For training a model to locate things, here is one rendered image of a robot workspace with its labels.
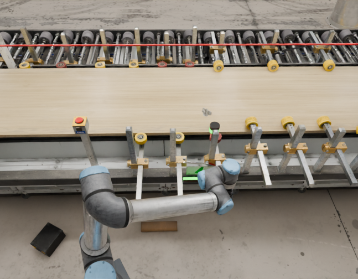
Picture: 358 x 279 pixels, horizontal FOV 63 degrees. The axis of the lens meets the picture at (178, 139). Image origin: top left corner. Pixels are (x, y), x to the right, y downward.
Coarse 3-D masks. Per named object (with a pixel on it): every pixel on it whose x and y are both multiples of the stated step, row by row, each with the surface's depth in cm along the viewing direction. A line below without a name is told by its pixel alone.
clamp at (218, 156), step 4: (204, 156) 190; (208, 156) 190; (216, 156) 190; (220, 156) 190; (204, 160) 190; (208, 160) 188; (212, 160) 188; (216, 160) 188; (220, 160) 188; (224, 160) 189
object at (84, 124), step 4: (80, 116) 162; (84, 116) 162; (84, 120) 160; (72, 124) 158; (76, 124) 158; (80, 124) 159; (84, 124) 159; (88, 124) 165; (84, 128) 160; (88, 128) 165
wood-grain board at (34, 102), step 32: (0, 96) 218; (32, 96) 219; (64, 96) 219; (96, 96) 220; (128, 96) 220; (160, 96) 221; (192, 96) 222; (224, 96) 222; (256, 96) 223; (288, 96) 223; (320, 96) 224; (352, 96) 224; (0, 128) 198; (32, 128) 198; (64, 128) 199; (96, 128) 199; (160, 128) 200; (192, 128) 201; (224, 128) 201; (320, 128) 203; (352, 128) 203
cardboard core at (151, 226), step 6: (144, 222) 245; (150, 222) 245; (156, 222) 244; (162, 222) 244; (168, 222) 244; (174, 222) 244; (144, 228) 241; (150, 228) 241; (156, 228) 241; (162, 228) 242; (168, 228) 242; (174, 228) 242
